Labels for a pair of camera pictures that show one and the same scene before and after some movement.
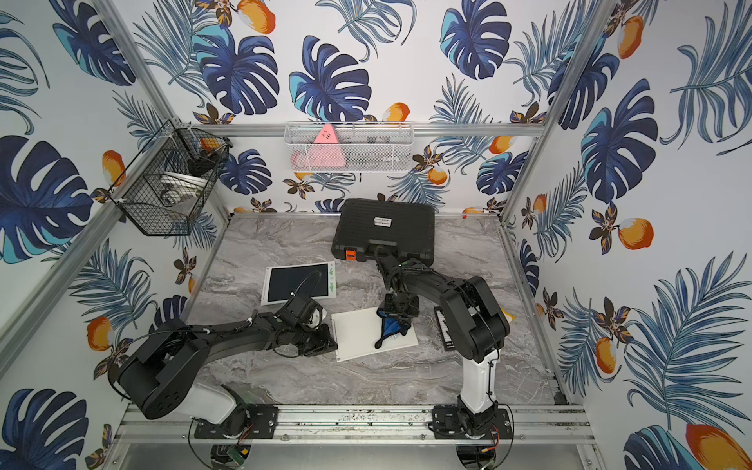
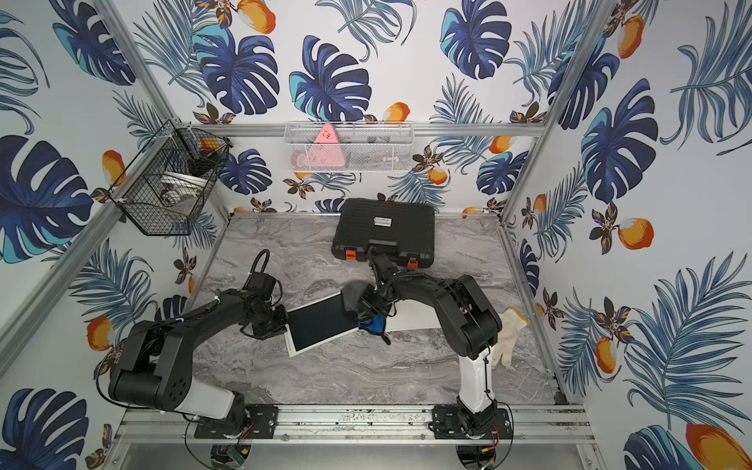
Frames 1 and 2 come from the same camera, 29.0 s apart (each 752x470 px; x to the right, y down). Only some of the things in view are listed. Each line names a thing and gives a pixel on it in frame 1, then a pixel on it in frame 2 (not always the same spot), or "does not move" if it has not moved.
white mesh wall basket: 350,146 does not move
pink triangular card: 325,151 does not move
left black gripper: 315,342 to 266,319
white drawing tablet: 356,333 to 412,315
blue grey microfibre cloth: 391,325 to 352,294
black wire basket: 169,181 does not move
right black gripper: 412,309 to 364,304
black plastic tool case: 404,229 does not move
